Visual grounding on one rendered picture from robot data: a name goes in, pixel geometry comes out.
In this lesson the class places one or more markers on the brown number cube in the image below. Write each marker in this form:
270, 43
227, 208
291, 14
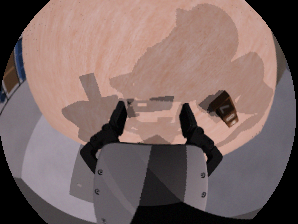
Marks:
227, 111
232, 122

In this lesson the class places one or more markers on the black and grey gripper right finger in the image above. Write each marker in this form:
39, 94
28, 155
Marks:
195, 135

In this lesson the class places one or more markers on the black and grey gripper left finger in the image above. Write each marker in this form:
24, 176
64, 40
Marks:
109, 132

